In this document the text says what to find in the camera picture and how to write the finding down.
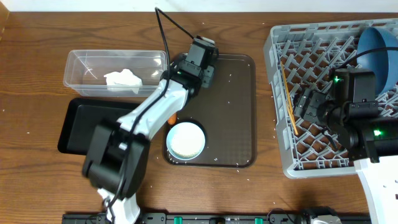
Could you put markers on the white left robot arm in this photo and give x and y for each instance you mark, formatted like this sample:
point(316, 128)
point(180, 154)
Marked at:
point(117, 157)

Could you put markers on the clear plastic bin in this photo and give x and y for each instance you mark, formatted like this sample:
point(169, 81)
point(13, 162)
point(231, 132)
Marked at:
point(85, 70)

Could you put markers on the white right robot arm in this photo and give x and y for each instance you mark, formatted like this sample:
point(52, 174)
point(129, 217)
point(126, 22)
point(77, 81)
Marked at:
point(350, 110)

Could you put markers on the white tissue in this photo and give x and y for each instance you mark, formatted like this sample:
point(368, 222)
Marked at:
point(123, 81)

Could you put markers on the orange carrot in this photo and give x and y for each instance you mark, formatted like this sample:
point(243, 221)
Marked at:
point(173, 119)

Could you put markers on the black tray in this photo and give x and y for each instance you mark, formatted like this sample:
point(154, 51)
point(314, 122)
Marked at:
point(83, 114)

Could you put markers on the grey dishwasher rack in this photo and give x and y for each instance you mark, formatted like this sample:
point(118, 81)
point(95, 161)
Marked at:
point(308, 52)

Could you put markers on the brown serving tray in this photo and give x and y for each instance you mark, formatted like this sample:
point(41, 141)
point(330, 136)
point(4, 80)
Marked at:
point(226, 112)

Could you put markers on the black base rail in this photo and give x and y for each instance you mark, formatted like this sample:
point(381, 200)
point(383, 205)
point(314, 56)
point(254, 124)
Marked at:
point(275, 216)

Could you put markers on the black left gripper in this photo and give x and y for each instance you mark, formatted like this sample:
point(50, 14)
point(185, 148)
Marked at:
point(208, 74)

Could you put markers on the light blue rice bowl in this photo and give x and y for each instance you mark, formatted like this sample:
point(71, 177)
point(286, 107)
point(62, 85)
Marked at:
point(185, 141)

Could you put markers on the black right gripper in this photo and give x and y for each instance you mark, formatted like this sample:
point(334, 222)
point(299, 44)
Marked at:
point(307, 104)

